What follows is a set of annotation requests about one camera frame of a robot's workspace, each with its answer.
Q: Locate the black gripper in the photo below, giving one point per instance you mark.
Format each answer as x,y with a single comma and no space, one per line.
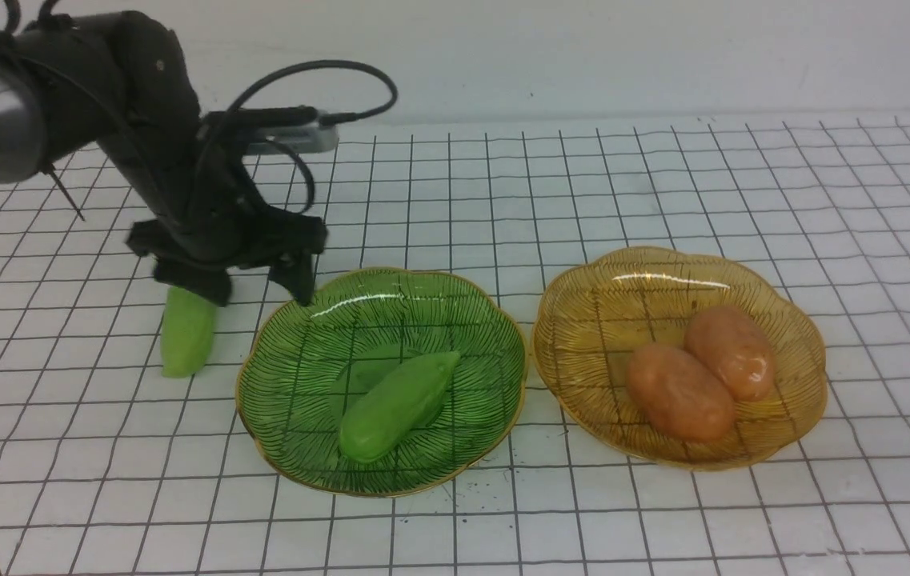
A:
200,232

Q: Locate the green cucumber vegetable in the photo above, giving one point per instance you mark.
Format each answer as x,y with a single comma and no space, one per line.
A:
390,398
187,333

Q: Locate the orange potato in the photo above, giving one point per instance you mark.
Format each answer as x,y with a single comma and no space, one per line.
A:
729,343
678,396

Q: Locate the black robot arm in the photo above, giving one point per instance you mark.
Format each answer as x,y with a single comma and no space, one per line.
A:
119,81

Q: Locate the green glass plate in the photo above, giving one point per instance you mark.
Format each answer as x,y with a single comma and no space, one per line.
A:
290,400

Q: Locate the amber glass plate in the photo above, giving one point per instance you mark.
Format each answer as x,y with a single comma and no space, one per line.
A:
591,318

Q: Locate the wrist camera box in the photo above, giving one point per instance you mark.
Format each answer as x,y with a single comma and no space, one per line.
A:
252,131

